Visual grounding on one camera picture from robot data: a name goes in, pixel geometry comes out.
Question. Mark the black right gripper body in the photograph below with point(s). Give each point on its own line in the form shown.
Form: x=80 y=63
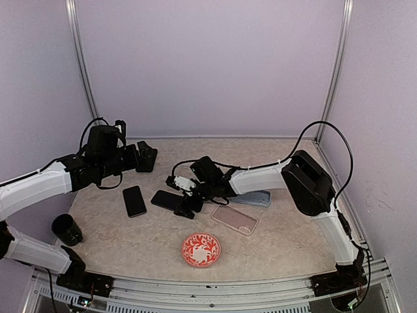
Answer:
x=197 y=206

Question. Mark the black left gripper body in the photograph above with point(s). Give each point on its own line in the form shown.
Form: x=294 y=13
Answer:
x=130 y=162

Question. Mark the black phone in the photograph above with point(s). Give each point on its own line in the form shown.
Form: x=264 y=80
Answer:
x=166 y=200
x=134 y=202

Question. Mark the black phone case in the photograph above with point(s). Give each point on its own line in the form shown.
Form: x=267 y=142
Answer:
x=145 y=164

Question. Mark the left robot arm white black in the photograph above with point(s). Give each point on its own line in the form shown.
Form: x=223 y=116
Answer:
x=103 y=151

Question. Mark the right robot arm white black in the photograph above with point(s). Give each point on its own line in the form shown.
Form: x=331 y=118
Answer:
x=313 y=194

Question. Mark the clear pink phone case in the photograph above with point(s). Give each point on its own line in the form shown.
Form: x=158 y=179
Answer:
x=234 y=219

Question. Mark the light blue phone case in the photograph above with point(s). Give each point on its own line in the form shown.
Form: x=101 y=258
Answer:
x=260 y=198

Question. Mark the red white patterned bowl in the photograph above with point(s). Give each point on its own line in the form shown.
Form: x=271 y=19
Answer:
x=201 y=249

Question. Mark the dark green cup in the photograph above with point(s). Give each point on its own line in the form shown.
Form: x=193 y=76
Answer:
x=66 y=230

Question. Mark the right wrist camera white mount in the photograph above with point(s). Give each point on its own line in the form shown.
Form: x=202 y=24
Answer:
x=180 y=183

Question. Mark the left aluminium frame post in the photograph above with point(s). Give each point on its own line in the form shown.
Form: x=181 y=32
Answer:
x=72 y=15

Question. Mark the aluminium frame post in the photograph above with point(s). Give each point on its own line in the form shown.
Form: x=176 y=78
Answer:
x=338 y=63
x=72 y=15

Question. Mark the front aluminium rail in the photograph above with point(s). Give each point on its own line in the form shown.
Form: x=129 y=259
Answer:
x=276 y=295

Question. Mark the right aluminium frame post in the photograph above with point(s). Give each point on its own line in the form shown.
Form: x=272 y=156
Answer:
x=338 y=63

